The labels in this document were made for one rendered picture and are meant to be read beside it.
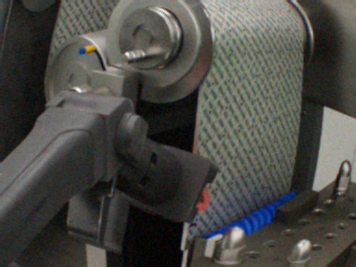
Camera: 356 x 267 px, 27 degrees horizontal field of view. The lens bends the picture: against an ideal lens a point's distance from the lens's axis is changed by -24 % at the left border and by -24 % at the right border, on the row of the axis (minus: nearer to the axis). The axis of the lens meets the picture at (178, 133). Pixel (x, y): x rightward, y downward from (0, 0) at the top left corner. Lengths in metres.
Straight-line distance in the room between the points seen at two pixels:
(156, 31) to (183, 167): 0.14
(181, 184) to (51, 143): 0.25
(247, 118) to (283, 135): 0.10
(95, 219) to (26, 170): 0.18
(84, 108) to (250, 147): 0.33
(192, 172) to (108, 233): 0.13
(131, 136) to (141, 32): 0.22
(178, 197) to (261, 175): 0.21
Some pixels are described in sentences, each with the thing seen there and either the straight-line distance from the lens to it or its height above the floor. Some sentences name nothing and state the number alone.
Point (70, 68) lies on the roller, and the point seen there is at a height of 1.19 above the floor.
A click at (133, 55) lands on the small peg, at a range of 0.89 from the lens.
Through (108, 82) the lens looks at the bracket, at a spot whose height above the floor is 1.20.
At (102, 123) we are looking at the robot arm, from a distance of 0.70.
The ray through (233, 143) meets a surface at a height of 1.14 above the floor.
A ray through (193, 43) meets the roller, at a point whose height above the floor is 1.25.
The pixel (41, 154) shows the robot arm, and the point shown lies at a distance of 0.62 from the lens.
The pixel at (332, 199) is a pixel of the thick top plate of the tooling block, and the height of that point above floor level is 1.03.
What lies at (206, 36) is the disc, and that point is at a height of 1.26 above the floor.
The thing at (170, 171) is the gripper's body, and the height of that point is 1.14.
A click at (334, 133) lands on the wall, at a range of 3.83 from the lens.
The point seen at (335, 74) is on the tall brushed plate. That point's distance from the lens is 1.17.
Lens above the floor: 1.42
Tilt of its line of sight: 17 degrees down
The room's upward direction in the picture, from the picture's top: 6 degrees clockwise
